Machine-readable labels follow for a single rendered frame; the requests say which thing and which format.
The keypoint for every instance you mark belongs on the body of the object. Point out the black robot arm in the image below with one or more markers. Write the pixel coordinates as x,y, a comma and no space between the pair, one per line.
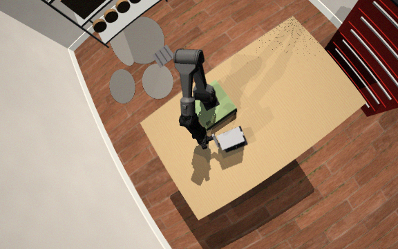
188,62

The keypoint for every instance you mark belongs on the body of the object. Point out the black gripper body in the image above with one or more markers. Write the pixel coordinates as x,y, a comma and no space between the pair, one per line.
202,138

